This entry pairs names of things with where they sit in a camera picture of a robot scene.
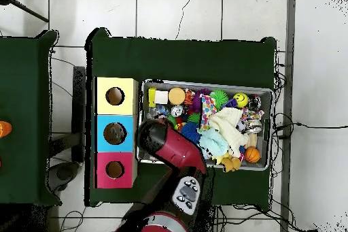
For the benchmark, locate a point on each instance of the brown plush toy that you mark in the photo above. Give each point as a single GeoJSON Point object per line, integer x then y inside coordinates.
{"type": "Point", "coordinates": [232, 163]}

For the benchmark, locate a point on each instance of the cream knitted cloth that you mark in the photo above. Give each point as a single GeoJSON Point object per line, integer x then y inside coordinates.
{"type": "Point", "coordinates": [231, 123]}

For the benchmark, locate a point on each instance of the green cloth side table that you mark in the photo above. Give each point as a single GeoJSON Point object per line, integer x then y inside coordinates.
{"type": "Point", "coordinates": [27, 90]}

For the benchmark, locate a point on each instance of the small orange basketball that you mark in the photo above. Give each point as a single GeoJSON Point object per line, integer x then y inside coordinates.
{"type": "Point", "coordinates": [252, 154]}

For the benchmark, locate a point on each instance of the clear mesh bin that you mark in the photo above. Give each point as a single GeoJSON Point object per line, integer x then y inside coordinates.
{"type": "Point", "coordinates": [258, 165]}

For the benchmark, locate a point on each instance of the small orange object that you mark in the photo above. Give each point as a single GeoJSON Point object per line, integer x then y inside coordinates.
{"type": "Point", "coordinates": [4, 129]}

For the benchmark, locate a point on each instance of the yellow smiley ball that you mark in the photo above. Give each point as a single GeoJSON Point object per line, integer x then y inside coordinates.
{"type": "Point", "coordinates": [241, 100]}

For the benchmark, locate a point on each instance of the purple spiky ball with eyes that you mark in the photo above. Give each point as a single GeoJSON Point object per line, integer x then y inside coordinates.
{"type": "Point", "coordinates": [197, 101]}

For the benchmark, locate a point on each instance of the green spiky ball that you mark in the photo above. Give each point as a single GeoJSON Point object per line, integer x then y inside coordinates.
{"type": "Point", "coordinates": [219, 97]}

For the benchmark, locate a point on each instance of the wooden box with three holes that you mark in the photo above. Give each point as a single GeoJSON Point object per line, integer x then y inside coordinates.
{"type": "Point", "coordinates": [128, 134]}

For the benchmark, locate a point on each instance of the mint green knitted cloth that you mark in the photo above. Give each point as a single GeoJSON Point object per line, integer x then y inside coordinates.
{"type": "Point", "coordinates": [213, 142]}

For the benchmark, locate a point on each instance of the clear plastic packet blue label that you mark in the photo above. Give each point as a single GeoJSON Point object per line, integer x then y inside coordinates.
{"type": "Point", "coordinates": [157, 111]}

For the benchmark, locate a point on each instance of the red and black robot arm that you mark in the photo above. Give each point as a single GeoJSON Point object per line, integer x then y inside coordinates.
{"type": "Point", "coordinates": [174, 150]}

